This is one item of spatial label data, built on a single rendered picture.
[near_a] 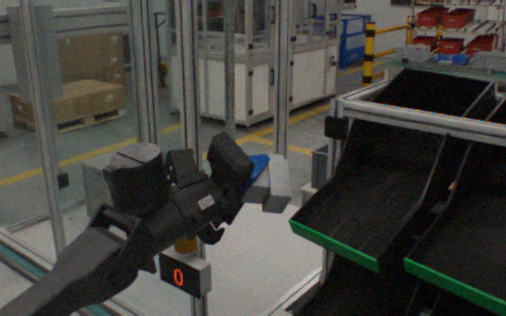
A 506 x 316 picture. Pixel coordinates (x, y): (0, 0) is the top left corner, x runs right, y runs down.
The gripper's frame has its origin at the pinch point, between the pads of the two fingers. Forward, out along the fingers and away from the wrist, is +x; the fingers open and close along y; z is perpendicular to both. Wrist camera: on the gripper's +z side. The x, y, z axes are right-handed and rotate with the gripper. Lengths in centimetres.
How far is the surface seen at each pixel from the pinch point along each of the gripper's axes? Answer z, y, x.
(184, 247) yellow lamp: 9.4, 40.9, 5.6
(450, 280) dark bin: -26.3, -14.0, 0.3
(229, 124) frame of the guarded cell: 64, 99, 83
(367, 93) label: -2.3, -10.5, 17.8
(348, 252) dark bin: -17.2, -7.8, -1.8
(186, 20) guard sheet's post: 34.4, 4.0, 16.8
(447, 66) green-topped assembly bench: 92, 240, 471
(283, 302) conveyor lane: -9, 73, 34
